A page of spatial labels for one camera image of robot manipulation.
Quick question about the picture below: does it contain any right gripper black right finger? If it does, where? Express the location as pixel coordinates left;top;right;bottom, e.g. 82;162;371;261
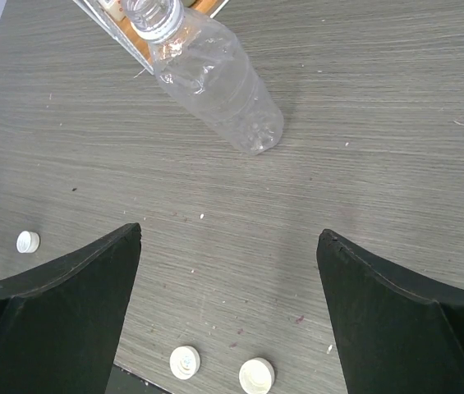
316;229;464;393

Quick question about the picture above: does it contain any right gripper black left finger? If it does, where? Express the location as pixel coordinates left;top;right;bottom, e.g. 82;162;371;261
0;223;141;393

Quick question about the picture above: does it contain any white bottle cap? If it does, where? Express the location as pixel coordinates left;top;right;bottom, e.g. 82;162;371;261
16;231;40;254
239;357;276;394
169;346;200;380

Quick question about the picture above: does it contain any clear plastic bottle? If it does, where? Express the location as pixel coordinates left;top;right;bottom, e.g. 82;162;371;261
122;1;284;155

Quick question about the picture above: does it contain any white bottle cap, upturned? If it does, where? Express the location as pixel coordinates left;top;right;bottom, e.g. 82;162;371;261
169;346;200;380

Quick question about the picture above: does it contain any white wire shelf rack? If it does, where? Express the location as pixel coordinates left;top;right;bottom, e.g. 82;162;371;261
73;0;229;75

